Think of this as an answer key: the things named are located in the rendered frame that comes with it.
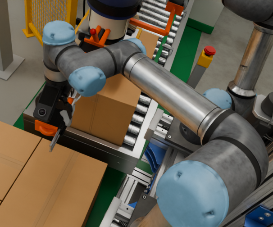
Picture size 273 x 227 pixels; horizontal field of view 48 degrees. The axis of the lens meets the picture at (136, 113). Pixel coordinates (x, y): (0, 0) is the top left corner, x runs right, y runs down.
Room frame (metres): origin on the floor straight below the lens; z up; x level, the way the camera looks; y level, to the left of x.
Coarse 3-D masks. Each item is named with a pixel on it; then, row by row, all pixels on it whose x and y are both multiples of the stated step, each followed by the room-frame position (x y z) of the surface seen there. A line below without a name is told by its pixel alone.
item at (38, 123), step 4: (56, 108) 0.57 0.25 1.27; (56, 112) 0.56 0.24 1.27; (52, 116) 0.54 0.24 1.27; (56, 116) 0.55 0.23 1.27; (60, 116) 0.55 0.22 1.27; (36, 120) 0.50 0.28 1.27; (40, 120) 0.51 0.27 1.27; (52, 120) 0.53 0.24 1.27; (56, 120) 0.53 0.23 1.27; (60, 120) 0.54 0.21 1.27; (36, 124) 0.50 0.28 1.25; (40, 124) 0.50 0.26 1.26; (44, 124) 0.50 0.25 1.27; (48, 124) 0.51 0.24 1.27; (52, 124) 0.51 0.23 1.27; (56, 124) 0.52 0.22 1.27; (36, 128) 0.50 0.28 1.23; (48, 128) 0.50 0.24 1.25; (52, 128) 0.50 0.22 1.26; (56, 128) 0.50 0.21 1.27
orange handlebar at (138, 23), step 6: (174, 12) 1.37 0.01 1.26; (132, 18) 1.19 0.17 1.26; (168, 18) 1.30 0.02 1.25; (132, 24) 1.18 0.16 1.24; (138, 24) 1.18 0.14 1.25; (144, 24) 1.18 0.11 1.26; (168, 24) 1.25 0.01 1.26; (96, 30) 1.02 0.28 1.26; (108, 30) 1.05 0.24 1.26; (150, 30) 1.18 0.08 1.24; (156, 30) 1.18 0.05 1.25; (162, 30) 1.19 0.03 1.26; (168, 30) 1.21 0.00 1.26; (102, 36) 1.00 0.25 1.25; (102, 42) 0.97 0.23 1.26; (42, 132) 0.49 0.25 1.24; (48, 132) 0.49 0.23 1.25; (54, 132) 0.50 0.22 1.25
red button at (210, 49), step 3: (204, 48) 1.51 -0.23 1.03; (207, 48) 1.50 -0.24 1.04; (210, 48) 1.52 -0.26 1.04; (213, 48) 1.53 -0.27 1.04; (207, 51) 1.48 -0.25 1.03; (210, 51) 1.49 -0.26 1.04; (213, 51) 1.50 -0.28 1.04; (207, 54) 1.49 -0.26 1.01; (210, 54) 1.48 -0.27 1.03; (213, 54) 1.48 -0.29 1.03
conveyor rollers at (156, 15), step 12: (144, 0) 2.58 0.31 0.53; (156, 0) 2.67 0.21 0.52; (144, 12) 2.40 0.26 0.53; (156, 12) 2.49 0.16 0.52; (168, 12) 2.51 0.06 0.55; (156, 24) 2.31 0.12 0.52; (168, 36) 2.22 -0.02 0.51; (156, 48) 1.97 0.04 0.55; (144, 96) 1.43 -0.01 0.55; (144, 108) 1.34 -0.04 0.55; (132, 120) 1.23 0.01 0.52; (132, 132) 1.14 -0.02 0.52; (132, 144) 1.05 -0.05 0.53
